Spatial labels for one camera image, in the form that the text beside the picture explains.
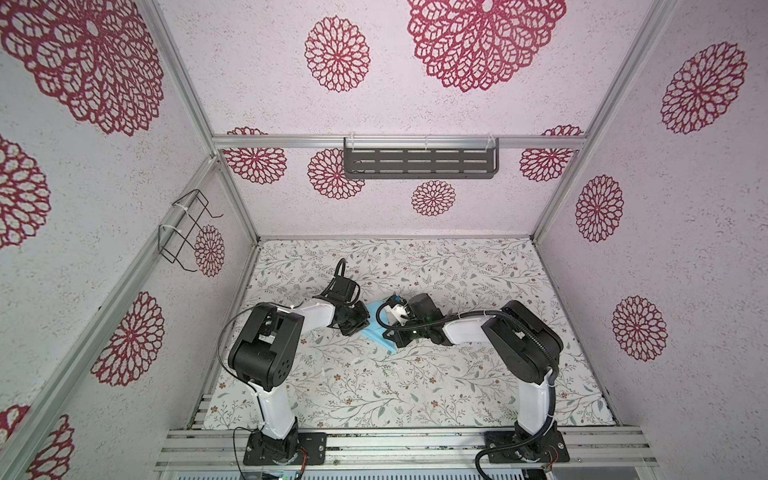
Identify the dark grey slotted wall shelf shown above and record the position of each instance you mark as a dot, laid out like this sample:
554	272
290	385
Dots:
423	163

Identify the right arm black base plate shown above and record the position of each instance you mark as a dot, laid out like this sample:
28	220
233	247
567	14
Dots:
527	450

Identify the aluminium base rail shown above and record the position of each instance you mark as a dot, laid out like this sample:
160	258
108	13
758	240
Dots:
406	449

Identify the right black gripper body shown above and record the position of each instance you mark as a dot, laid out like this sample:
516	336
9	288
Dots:
411	331

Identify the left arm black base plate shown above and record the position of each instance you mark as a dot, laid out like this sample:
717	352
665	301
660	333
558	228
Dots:
296	449

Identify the black wire wall rack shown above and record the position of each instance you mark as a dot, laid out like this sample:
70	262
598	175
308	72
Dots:
193	242

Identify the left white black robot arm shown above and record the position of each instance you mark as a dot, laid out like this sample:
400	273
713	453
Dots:
262	357

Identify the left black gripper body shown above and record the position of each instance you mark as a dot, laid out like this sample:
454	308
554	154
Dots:
354	319

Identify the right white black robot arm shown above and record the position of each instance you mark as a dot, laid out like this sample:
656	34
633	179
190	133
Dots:
525	344

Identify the light blue square paper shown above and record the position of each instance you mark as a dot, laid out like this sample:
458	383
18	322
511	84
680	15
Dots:
374	331

